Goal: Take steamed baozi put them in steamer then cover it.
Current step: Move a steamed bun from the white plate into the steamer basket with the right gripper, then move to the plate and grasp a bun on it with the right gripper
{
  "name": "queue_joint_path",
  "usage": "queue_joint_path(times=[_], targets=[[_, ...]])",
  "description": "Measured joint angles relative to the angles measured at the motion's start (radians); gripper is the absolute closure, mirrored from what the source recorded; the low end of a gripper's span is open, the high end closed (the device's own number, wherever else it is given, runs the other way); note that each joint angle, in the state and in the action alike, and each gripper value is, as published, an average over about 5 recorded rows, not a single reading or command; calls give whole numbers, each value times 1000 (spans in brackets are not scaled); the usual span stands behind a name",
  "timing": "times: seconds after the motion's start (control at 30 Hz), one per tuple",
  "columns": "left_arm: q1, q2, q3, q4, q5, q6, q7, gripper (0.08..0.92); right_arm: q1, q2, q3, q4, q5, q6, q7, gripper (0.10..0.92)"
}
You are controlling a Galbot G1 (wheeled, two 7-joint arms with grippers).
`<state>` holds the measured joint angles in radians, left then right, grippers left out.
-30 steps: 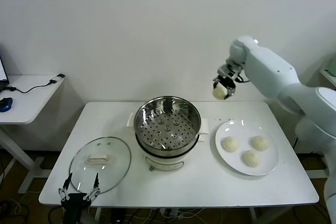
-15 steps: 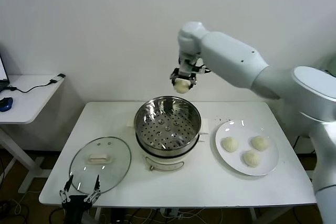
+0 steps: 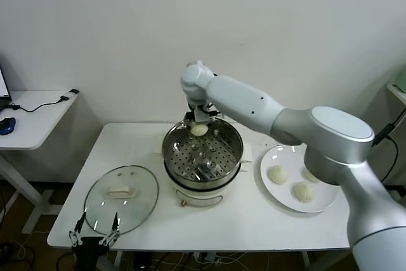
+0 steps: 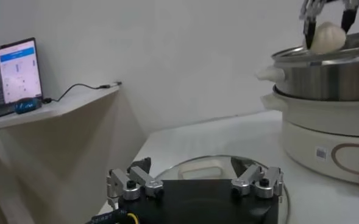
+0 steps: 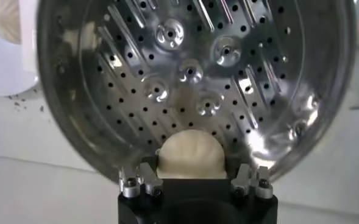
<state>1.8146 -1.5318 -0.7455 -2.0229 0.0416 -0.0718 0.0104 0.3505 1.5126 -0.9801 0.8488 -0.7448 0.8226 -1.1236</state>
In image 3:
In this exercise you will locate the white steamed baozi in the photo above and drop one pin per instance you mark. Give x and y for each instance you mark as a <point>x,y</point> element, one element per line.
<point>199,130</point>
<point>278,175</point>
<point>309,176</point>
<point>303,192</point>

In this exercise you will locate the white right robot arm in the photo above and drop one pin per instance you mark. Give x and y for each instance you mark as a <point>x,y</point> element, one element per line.
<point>241,99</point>

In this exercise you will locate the blue computer mouse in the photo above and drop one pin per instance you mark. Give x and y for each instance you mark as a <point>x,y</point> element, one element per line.
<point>7,126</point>

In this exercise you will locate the pale green object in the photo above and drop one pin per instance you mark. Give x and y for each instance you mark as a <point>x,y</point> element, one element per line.
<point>403,80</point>

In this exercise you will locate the steel perforated steamer basket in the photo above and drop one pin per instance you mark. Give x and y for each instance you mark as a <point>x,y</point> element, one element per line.
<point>203,156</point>

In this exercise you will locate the white round plate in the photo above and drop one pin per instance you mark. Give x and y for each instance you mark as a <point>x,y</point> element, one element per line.
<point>285,198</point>

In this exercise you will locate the black laptop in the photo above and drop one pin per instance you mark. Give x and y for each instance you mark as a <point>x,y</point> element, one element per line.
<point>3,87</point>

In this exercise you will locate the stainless steel steamer pot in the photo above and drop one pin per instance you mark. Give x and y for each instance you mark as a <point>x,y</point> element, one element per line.
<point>203,196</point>

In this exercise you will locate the white power strip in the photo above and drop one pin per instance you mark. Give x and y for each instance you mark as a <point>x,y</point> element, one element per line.
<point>207,257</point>

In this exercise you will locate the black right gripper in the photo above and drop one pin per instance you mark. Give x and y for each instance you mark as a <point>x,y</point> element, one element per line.
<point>201,115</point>

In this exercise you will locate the white side desk with laptop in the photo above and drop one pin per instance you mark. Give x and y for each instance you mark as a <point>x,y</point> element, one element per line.
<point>38,125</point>

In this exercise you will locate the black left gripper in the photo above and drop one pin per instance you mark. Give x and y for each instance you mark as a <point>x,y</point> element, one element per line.
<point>89,252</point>

